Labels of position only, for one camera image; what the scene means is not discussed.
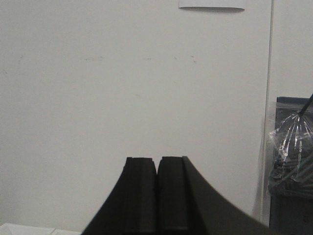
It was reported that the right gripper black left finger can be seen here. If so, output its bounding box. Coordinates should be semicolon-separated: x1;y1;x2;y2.
83;157;157;235

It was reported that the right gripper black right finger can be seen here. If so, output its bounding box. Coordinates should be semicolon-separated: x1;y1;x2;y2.
157;156;275;235

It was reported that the blue-grey drying pegboard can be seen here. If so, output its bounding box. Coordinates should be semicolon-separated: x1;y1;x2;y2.
268;97;313;235

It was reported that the plastic bag of pegs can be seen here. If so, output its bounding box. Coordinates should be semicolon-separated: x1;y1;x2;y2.
268;112;313;199

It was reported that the white paper on wall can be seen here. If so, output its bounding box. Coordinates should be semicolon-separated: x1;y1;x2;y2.
179;0;247;11

